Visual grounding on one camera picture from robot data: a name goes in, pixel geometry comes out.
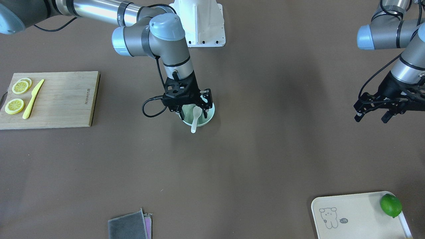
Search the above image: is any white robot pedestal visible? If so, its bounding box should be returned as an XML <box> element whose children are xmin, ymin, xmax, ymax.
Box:
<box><xmin>170</xmin><ymin>0</ymin><xmax>226</xmax><ymax>47</ymax></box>

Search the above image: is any wooden cutting board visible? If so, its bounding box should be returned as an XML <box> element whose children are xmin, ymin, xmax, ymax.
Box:
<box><xmin>0</xmin><ymin>71</ymin><xmax>100</xmax><ymax>130</ymax></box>

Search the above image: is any yellow plastic knife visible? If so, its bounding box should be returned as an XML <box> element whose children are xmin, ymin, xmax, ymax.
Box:
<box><xmin>22</xmin><ymin>79</ymin><xmax>44</xmax><ymax>119</ymax></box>

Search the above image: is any lemon slice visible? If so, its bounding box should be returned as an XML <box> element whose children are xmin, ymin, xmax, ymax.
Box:
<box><xmin>12</xmin><ymin>81</ymin><xmax>30</xmax><ymax>94</ymax></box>
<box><xmin>5</xmin><ymin>98</ymin><xmax>25</xmax><ymax>115</ymax></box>

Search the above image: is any light green bowl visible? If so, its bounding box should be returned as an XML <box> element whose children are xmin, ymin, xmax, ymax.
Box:
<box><xmin>182</xmin><ymin>103</ymin><xmax>215</xmax><ymax>127</ymax></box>

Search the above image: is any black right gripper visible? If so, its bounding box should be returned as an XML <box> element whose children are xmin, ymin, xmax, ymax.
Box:
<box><xmin>161</xmin><ymin>72</ymin><xmax>213</xmax><ymax>120</ymax></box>

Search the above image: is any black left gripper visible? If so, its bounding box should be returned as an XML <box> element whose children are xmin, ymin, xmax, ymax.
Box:
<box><xmin>354</xmin><ymin>72</ymin><xmax>425</xmax><ymax>123</ymax></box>

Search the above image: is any cream plastic tray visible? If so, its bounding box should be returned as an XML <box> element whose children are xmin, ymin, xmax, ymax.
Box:
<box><xmin>311</xmin><ymin>191</ymin><xmax>413</xmax><ymax>239</ymax></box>

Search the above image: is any green lime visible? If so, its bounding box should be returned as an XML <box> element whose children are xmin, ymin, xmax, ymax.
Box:
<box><xmin>380</xmin><ymin>194</ymin><xmax>402</xmax><ymax>218</ymax></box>

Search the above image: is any white spoon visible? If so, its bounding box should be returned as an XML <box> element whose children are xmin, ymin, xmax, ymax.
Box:
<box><xmin>191</xmin><ymin>106</ymin><xmax>203</xmax><ymax>133</ymax></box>

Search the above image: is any grey folded cloth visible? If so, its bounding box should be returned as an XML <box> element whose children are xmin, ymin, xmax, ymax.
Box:
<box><xmin>108</xmin><ymin>209</ymin><xmax>152</xmax><ymax>239</ymax></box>

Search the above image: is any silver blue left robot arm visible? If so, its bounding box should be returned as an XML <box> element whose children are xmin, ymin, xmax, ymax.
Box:
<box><xmin>354</xmin><ymin>0</ymin><xmax>425</xmax><ymax>123</ymax></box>

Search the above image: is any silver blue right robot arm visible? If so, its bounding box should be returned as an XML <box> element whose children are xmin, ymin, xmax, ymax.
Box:
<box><xmin>0</xmin><ymin>0</ymin><xmax>214</xmax><ymax>120</ymax></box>

